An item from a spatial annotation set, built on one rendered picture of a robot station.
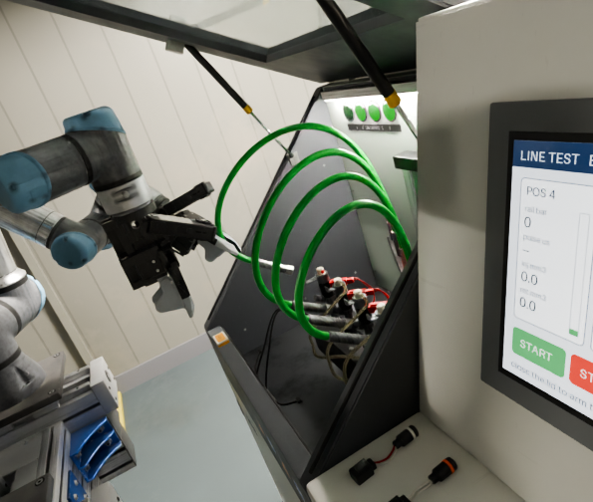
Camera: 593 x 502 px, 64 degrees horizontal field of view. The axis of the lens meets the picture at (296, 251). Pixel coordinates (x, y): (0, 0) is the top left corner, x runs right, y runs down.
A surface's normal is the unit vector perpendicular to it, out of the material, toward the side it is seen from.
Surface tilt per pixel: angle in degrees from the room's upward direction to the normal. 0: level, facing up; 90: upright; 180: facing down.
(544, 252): 76
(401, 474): 0
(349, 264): 90
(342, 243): 90
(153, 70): 90
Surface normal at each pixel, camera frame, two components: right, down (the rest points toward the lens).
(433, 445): -0.30, -0.88
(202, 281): 0.39, 0.25
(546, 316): -0.91, 0.19
